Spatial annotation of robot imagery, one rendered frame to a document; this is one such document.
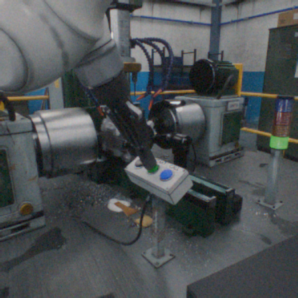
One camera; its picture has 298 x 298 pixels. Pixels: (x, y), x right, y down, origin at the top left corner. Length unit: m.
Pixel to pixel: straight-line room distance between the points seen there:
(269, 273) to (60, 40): 0.54
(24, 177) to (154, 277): 0.48
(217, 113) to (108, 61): 0.97
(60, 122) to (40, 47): 0.65
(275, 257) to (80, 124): 0.70
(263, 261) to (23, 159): 0.69
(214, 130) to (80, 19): 1.15
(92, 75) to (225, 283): 0.45
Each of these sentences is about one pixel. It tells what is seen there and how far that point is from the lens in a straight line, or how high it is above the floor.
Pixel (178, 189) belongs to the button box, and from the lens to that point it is 0.57.
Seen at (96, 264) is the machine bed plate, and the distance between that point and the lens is 0.76.
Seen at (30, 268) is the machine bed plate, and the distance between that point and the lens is 0.79.
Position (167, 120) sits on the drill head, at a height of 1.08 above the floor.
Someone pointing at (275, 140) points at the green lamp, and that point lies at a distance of 1.00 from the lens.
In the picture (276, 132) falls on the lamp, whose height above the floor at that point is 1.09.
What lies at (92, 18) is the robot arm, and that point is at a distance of 0.30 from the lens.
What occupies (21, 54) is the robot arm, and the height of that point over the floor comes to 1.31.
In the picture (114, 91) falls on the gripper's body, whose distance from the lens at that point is 0.48.
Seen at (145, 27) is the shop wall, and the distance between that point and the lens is 6.94.
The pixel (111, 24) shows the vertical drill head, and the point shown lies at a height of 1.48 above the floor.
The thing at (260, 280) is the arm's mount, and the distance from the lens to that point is 0.58.
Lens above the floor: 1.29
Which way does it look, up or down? 16 degrees down
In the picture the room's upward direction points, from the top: straight up
